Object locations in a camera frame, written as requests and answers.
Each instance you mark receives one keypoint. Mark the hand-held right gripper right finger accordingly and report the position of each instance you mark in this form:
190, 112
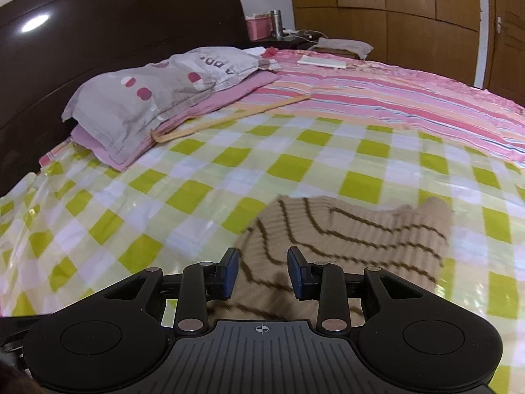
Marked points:
293, 274

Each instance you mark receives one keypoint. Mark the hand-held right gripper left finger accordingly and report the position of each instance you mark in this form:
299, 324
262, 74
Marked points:
233, 274

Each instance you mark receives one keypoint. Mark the beige striped knit sweater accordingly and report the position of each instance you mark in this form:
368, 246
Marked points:
348, 234

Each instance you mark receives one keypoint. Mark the green checkered plastic sheet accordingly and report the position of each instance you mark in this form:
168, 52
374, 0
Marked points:
164, 180

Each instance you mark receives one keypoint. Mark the grey pillow with pink dots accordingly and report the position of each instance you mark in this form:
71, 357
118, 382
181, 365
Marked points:
135, 102

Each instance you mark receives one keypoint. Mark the pink striped blanket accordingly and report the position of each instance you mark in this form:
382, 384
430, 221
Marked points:
389, 90

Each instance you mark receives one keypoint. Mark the white book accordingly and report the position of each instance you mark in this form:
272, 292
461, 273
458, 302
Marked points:
322, 62

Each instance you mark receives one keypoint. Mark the dark nightstand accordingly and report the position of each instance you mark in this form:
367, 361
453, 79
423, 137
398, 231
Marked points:
283, 42

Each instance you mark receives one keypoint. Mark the folded grey cloth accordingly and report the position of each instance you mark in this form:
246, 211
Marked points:
344, 47

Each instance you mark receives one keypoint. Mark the pink plastic box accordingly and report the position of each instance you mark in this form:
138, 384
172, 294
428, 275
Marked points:
258, 28

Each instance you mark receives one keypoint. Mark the metal thermos bottle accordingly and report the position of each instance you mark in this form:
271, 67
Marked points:
276, 22

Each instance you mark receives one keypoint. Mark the wooden wardrobe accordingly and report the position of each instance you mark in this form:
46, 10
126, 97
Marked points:
389, 16

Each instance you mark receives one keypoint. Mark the dark wooden headboard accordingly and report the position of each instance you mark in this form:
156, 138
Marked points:
102, 28

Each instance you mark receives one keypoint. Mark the wooden door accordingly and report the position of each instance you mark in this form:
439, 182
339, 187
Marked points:
508, 49

